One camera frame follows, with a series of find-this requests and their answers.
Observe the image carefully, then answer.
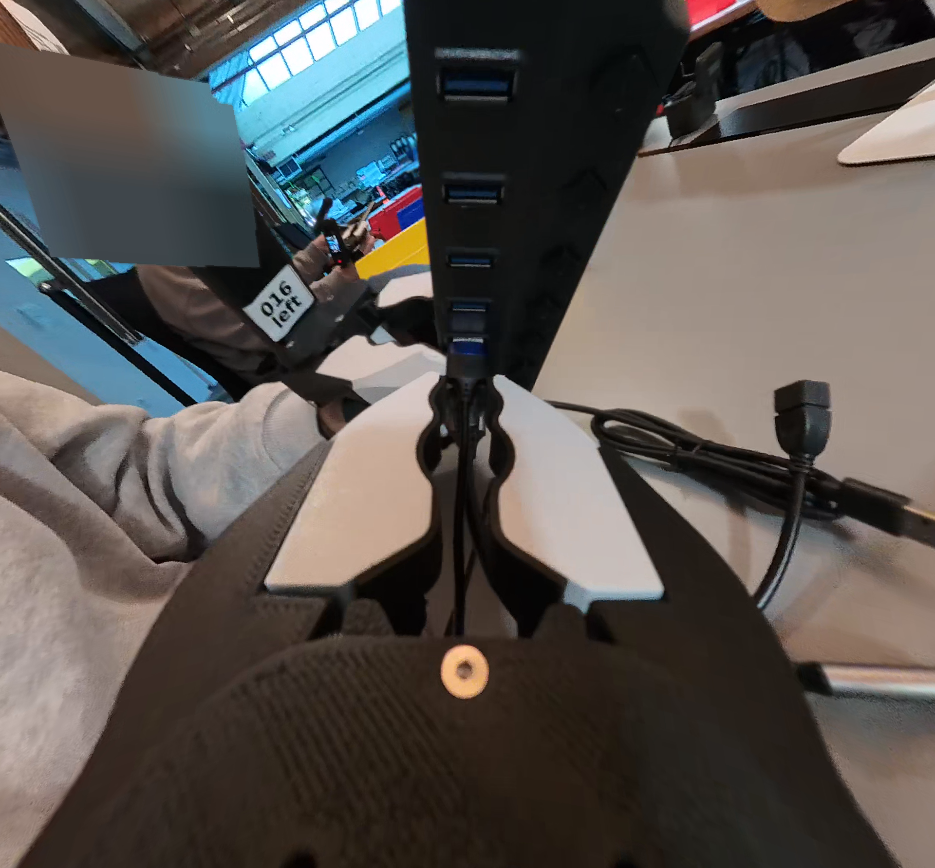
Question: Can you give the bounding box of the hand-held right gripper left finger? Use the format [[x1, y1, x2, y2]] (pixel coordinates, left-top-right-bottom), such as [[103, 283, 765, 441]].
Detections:
[[264, 370, 444, 593]]

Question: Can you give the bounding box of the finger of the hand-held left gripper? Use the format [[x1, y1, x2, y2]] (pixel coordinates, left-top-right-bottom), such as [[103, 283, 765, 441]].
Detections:
[[314, 337, 448, 407], [367, 273, 435, 315]]

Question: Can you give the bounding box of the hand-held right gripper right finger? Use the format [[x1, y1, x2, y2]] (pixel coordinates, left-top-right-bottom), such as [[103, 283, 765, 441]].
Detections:
[[484, 373, 667, 608]]

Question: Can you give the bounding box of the black cable with blue plug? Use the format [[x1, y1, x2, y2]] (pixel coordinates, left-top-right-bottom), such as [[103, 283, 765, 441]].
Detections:
[[444, 333, 489, 639]]

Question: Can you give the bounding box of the black hub cable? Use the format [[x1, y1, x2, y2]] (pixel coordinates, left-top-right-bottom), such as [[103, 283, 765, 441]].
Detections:
[[544, 399, 935, 549]]

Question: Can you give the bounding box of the black USB hub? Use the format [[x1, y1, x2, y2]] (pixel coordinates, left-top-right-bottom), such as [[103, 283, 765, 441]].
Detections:
[[404, 0, 691, 390]]

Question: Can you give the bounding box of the person's left forearm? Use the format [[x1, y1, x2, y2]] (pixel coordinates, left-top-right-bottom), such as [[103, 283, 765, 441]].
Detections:
[[0, 370, 330, 566]]

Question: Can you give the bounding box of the person's left hand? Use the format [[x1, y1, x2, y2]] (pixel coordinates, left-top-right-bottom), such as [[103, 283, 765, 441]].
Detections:
[[316, 399, 370, 440]]

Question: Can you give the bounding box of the yellow storage bin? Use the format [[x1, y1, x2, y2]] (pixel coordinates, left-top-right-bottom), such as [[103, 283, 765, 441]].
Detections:
[[354, 217, 430, 281]]

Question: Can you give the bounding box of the red storage bin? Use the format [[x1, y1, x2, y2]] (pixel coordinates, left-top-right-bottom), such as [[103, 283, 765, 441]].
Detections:
[[367, 198, 426, 242]]

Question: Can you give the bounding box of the person's grey sweatshirt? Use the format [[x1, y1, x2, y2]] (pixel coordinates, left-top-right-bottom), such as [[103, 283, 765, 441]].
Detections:
[[0, 496, 242, 868]]

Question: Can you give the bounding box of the black box device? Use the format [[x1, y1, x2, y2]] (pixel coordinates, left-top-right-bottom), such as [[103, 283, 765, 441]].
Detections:
[[661, 43, 724, 139]]

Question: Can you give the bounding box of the silver metal rod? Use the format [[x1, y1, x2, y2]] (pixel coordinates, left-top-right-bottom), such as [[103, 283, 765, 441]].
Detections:
[[796, 660, 935, 702]]

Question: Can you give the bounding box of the black USB extension cable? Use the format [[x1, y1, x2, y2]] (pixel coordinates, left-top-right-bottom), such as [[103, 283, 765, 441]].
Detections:
[[752, 380, 834, 609]]

